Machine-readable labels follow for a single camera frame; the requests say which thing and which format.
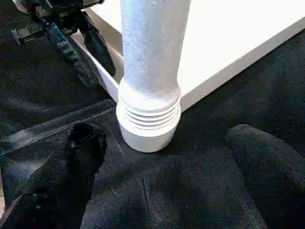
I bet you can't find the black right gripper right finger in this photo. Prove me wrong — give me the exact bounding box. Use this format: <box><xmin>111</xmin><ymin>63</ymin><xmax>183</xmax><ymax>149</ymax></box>
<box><xmin>226</xmin><ymin>124</ymin><xmax>305</xmax><ymax>229</ymax></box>

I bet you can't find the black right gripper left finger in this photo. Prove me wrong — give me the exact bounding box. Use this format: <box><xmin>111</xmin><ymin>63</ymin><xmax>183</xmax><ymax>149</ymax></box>
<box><xmin>0</xmin><ymin>122</ymin><xmax>108</xmax><ymax>229</ymax></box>

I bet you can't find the white plastic table top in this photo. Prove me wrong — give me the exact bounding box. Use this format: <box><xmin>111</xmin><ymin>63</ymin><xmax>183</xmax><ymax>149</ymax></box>
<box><xmin>69</xmin><ymin>0</ymin><xmax>305</xmax><ymax>113</ymax></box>

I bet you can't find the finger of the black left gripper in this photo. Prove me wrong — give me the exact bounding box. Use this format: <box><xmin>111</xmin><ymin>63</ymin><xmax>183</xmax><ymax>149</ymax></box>
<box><xmin>80</xmin><ymin>14</ymin><xmax>117</xmax><ymax>78</ymax></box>
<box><xmin>45</xmin><ymin>21</ymin><xmax>99</xmax><ymax>87</ymax></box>

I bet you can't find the black table mat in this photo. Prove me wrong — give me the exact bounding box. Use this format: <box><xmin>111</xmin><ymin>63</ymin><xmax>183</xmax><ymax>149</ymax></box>
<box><xmin>0</xmin><ymin>0</ymin><xmax>305</xmax><ymax>229</ymax></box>

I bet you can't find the white plastic table leg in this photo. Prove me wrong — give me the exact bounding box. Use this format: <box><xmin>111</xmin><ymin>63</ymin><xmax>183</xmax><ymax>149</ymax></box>
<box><xmin>116</xmin><ymin>0</ymin><xmax>192</xmax><ymax>153</ymax></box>

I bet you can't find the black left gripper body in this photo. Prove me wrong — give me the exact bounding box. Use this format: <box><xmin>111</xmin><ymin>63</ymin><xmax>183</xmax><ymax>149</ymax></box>
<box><xmin>12</xmin><ymin>0</ymin><xmax>103</xmax><ymax>43</ymax></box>

